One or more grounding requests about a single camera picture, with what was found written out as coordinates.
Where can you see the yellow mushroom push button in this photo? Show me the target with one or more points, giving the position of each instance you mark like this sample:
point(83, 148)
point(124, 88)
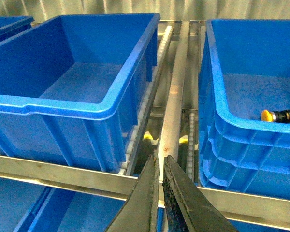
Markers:
point(276, 116)

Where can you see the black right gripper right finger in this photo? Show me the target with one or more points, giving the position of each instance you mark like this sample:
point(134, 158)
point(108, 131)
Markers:
point(187, 209)

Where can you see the white roller track right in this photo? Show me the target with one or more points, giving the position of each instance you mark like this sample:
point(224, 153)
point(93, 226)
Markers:
point(127, 168)

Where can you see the blue right plastic bin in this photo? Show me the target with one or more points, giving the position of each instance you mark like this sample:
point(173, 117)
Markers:
point(71, 88)

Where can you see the blue far-right ribbed bin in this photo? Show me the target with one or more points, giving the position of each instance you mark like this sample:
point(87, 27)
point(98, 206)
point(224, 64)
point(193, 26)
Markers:
point(245, 70)

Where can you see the blue plastic bin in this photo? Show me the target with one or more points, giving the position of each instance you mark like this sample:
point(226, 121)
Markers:
point(71, 88)
point(13, 25)

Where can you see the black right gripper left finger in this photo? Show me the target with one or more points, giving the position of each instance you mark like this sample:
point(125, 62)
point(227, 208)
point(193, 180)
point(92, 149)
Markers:
point(140, 210)

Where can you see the blue centre plastic bin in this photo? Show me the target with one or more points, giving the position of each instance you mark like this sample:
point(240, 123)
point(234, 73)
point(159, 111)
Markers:
point(13, 25)

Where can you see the blue lower-shelf bin centre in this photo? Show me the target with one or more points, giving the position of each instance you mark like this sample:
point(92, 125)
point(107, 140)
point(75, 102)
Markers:
point(26, 207)

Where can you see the steel shelf front rail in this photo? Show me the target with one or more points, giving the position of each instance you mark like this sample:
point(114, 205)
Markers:
point(255, 209)

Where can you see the steel divider rail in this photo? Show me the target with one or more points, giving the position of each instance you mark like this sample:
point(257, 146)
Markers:
point(169, 138)

